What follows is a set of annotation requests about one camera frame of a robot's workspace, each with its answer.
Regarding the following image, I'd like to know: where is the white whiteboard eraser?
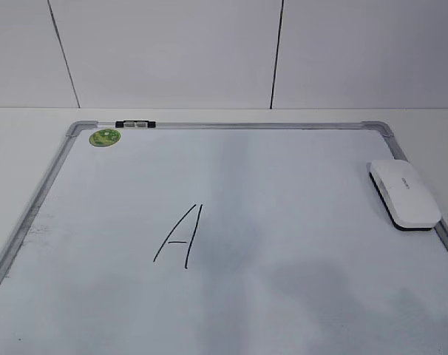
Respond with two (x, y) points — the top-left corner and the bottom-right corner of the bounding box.
(368, 159), (441, 231)

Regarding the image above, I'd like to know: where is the round green magnet sticker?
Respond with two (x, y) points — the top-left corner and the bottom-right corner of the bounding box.
(89, 129), (121, 147)

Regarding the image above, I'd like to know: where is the whiteboard with grey frame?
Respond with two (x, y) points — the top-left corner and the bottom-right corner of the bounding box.
(0, 121), (448, 354)

